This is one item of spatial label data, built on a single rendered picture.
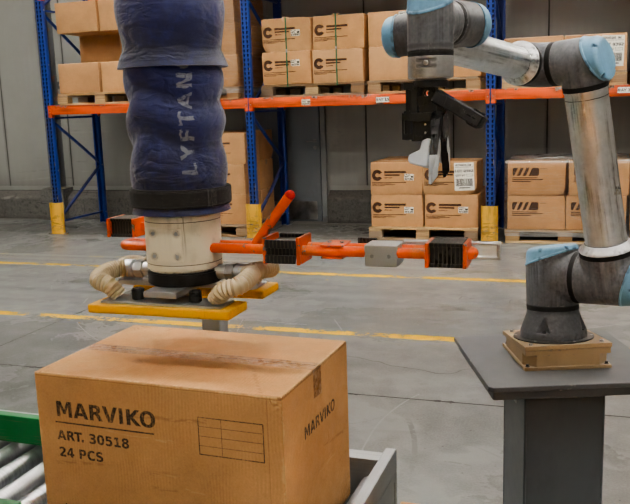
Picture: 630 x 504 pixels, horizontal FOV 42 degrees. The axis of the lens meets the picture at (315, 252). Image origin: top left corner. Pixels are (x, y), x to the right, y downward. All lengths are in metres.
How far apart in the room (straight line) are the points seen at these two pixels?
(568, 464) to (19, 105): 11.07
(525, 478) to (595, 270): 0.64
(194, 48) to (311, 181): 8.88
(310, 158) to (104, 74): 2.74
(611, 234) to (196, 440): 1.23
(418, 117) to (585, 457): 1.29
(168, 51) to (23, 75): 10.99
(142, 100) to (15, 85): 11.05
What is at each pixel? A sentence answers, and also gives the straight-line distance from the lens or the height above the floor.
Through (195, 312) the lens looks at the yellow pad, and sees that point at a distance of 1.72.
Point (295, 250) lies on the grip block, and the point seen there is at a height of 1.21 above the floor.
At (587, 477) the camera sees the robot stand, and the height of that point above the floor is 0.41.
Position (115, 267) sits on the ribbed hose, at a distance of 1.92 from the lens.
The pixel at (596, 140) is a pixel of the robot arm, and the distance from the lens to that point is 2.25.
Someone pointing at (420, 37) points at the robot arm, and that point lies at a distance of 1.62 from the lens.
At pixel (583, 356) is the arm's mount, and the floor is 0.79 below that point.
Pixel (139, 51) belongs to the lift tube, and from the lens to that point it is 1.76.
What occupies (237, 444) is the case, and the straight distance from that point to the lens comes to 1.70.
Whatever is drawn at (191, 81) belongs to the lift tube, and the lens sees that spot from 1.74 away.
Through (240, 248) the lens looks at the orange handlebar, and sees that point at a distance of 1.77.
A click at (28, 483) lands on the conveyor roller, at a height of 0.54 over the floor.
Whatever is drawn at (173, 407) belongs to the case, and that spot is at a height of 0.90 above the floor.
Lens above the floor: 1.51
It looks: 10 degrees down
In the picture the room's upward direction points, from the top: 2 degrees counter-clockwise
